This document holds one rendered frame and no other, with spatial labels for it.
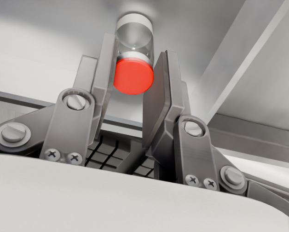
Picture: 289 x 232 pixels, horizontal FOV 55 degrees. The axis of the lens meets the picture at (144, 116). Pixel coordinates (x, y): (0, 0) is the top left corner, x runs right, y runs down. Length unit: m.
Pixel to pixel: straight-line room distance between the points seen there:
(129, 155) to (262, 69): 0.21
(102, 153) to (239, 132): 0.18
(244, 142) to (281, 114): 0.04
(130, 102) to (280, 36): 0.10
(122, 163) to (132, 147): 0.04
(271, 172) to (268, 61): 0.28
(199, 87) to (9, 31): 0.12
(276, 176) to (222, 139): 0.26
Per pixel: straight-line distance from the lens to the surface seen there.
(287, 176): 0.48
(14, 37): 0.19
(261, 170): 0.44
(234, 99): 0.22
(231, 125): 0.22
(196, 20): 0.17
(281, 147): 0.24
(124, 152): 0.34
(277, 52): 0.20
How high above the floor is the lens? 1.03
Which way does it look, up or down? 45 degrees down
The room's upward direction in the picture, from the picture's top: 180 degrees counter-clockwise
